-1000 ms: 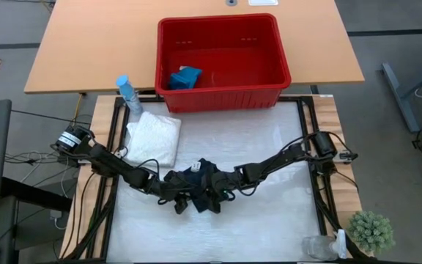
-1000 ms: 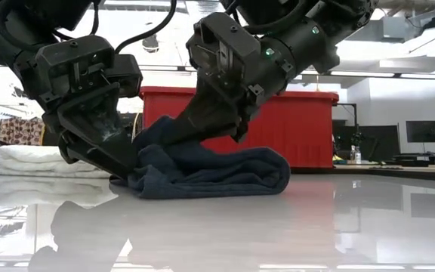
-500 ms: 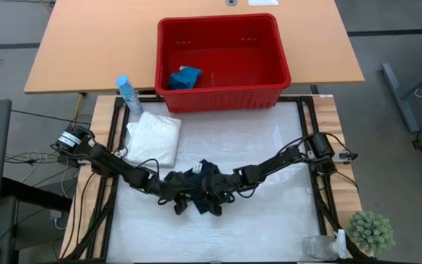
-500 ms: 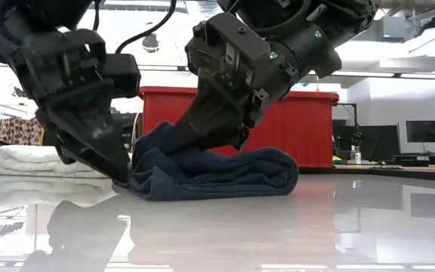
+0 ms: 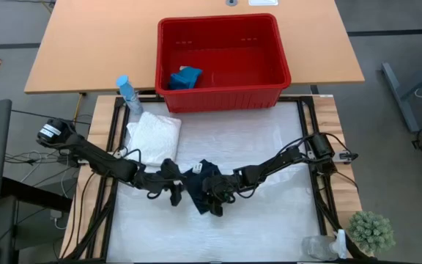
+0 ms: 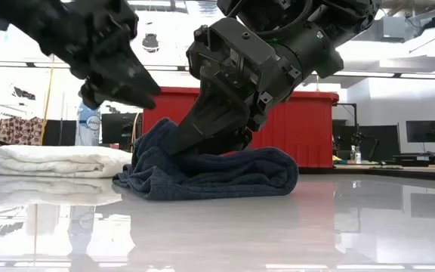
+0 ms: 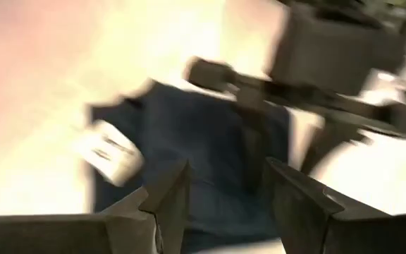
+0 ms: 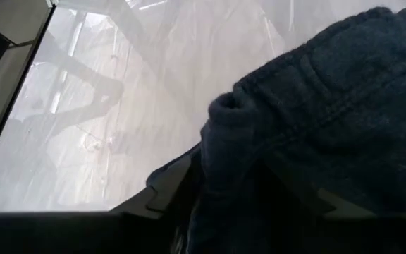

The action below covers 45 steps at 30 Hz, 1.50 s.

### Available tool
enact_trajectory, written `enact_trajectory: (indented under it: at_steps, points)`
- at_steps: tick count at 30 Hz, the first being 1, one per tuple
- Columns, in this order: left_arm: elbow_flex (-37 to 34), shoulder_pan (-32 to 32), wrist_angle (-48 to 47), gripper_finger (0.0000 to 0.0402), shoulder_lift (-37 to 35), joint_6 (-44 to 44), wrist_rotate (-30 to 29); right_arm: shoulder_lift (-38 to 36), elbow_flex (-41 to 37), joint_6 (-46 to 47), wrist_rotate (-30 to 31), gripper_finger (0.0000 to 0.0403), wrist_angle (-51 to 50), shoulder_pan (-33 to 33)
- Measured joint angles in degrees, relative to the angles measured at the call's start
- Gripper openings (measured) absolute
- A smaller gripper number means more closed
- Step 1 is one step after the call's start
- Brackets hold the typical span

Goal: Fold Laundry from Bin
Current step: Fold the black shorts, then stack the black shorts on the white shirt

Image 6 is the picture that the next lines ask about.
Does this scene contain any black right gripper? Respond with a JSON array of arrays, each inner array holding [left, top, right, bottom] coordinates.
[[164, 17, 304, 156]]

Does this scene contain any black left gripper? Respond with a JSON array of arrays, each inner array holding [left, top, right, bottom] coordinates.
[[39, 0, 162, 110]]

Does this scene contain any black garment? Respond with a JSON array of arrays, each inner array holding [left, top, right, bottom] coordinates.
[[112, 117, 300, 202]]

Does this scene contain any red plastic laundry bin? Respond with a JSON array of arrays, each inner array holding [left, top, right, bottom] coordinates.
[[142, 86, 340, 169]]

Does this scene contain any white lace shirt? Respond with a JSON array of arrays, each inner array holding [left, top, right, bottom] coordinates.
[[0, 145, 134, 180]]

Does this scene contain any black square monitor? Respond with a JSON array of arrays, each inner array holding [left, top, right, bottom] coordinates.
[[101, 112, 143, 150]]

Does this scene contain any black ceiling dome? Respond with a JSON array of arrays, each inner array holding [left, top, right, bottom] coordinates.
[[141, 32, 161, 54]]

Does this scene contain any brown patterned cloth panel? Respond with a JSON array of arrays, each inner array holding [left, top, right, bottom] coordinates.
[[0, 116, 45, 147]]

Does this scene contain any black desk monitor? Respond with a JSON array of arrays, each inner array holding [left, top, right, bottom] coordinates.
[[406, 119, 435, 144]]

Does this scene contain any yellow hanging cord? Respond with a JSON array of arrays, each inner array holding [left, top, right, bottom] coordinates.
[[40, 56, 55, 147]]

